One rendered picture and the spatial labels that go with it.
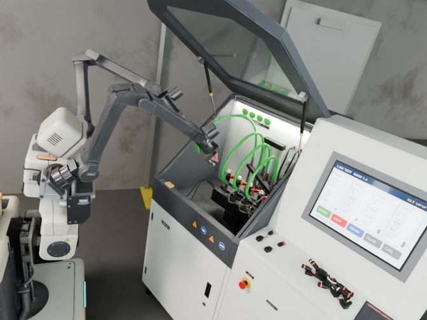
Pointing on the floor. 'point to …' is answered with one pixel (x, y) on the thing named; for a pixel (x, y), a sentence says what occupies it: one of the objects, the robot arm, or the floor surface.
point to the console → (241, 305)
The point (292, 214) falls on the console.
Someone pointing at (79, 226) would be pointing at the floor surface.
